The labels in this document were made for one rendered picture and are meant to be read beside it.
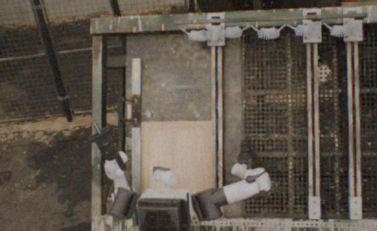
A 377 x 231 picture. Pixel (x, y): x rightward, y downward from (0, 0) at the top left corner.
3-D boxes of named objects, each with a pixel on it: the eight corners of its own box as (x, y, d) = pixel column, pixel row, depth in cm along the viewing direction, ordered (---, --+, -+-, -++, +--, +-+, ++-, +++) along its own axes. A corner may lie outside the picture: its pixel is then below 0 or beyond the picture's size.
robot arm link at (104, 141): (86, 135, 288) (96, 153, 293) (91, 141, 279) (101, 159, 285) (107, 124, 290) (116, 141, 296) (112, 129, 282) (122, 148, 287)
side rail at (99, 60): (97, 213, 342) (91, 215, 331) (98, 38, 349) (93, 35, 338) (106, 214, 341) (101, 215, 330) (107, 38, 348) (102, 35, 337)
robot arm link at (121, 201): (127, 216, 289) (126, 216, 275) (111, 211, 289) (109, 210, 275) (135, 195, 291) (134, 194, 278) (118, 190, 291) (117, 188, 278)
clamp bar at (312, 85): (304, 217, 315) (307, 223, 292) (302, 14, 322) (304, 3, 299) (323, 217, 314) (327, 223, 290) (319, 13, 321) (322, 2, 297)
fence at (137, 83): (133, 214, 332) (131, 215, 328) (134, 60, 338) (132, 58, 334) (141, 215, 331) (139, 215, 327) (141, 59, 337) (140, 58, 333)
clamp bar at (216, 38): (210, 215, 324) (205, 221, 301) (209, 17, 331) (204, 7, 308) (227, 216, 323) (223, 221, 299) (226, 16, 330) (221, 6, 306)
